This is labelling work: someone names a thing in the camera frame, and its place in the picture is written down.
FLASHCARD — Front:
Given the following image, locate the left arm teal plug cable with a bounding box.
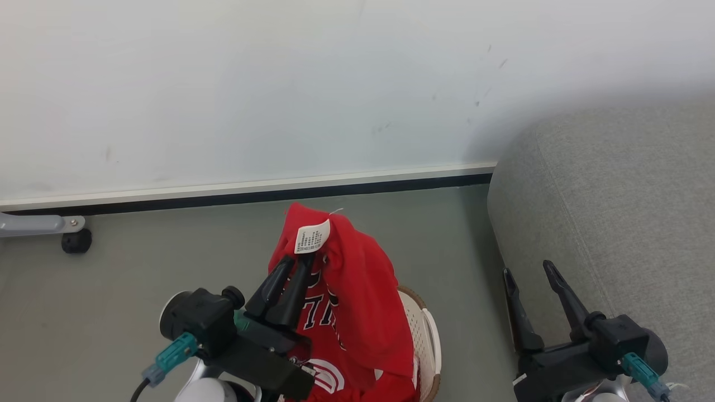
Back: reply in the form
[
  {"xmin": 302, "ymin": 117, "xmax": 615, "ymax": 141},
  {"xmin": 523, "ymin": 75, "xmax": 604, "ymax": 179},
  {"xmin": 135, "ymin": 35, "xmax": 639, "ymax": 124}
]
[{"xmin": 130, "ymin": 332, "xmax": 199, "ymax": 402}]

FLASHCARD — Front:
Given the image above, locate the grey fabric sofa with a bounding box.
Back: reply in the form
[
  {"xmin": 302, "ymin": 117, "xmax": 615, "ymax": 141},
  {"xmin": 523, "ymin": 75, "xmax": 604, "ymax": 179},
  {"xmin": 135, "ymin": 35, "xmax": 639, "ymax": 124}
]
[{"xmin": 487, "ymin": 94, "xmax": 715, "ymax": 402}]

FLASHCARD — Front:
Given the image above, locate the right arm teal plug cable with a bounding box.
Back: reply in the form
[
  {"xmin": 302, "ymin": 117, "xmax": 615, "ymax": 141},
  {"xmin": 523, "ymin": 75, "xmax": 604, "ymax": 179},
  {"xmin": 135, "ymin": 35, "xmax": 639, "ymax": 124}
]
[{"xmin": 621, "ymin": 352, "xmax": 672, "ymax": 402}]

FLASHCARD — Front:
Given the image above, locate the red printed sports shirt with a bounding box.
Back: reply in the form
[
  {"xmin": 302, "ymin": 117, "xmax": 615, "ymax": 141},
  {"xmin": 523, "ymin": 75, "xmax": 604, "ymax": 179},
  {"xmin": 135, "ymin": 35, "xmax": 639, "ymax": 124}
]
[{"xmin": 268, "ymin": 202, "xmax": 421, "ymax": 402}]

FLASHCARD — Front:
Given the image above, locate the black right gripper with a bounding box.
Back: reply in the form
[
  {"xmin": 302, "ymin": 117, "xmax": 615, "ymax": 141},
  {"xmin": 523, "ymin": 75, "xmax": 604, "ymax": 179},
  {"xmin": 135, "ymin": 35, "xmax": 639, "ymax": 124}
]
[{"xmin": 502, "ymin": 260, "xmax": 669, "ymax": 402}]

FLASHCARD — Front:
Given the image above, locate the white and black skirting board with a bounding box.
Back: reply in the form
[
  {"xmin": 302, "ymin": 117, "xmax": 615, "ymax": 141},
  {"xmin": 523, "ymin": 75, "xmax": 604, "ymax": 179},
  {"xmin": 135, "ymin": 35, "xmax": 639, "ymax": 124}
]
[{"xmin": 0, "ymin": 161, "xmax": 498, "ymax": 216}]

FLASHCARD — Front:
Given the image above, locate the cream perforated laundry basket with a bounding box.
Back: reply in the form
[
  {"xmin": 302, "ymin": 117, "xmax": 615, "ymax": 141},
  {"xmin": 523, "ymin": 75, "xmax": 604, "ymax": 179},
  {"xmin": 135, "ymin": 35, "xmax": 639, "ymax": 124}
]
[{"xmin": 395, "ymin": 285, "xmax": 442, "ymax": 402}]

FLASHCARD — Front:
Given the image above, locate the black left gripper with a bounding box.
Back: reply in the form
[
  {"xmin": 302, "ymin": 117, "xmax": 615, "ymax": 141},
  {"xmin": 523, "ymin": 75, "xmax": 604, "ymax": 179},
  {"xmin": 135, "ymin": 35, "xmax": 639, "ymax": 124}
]
[{"xmin": 160, "ymin": 253, "xmax": 316, "ymax": 401}]

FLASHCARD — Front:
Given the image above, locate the grey metal frame leg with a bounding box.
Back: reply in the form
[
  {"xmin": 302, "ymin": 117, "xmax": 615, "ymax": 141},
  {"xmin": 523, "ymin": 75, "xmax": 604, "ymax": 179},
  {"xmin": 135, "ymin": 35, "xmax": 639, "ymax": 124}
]
[{"xmin": 0, "ymin": 212, "xmax": 87, "ymax": 238}]

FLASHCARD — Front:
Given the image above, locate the arm teal plug cable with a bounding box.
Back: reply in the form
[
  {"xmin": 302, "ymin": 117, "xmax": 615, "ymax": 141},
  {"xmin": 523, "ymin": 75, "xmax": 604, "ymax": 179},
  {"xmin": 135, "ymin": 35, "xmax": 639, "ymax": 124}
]
[
  {"xmin": 621, "ymin": 352, "xmax": 672, "ymax": 402},
  {"xmin": 130, "ymin": 332, "xmax": 199, "ymax": 402}
]

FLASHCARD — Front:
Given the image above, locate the black caster wheel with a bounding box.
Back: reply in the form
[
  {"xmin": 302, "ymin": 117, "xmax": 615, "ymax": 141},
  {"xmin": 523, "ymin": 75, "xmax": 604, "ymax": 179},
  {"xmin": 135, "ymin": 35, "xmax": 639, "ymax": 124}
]
[{"xmin": 61, "ymin": 228, "xmax": 93, "ymax": 255}]

